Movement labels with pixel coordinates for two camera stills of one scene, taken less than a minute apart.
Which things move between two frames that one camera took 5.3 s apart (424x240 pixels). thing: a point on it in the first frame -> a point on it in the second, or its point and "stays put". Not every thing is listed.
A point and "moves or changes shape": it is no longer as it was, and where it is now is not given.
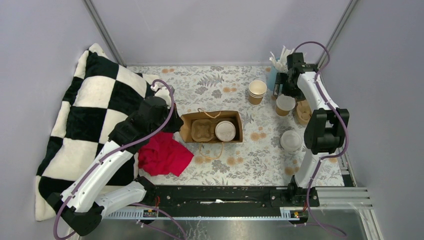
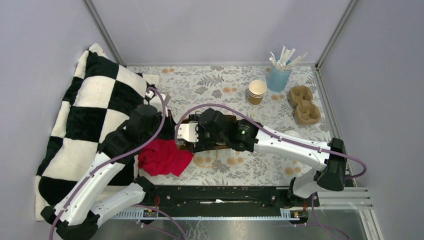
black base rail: [236, 196] stays put
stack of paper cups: [257, 89] stays put
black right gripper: [281, 78] -> [202, 145]
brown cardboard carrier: [303, 112] stays put
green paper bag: [212, 127] moves or changes shape
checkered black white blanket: [103, 95] stays put
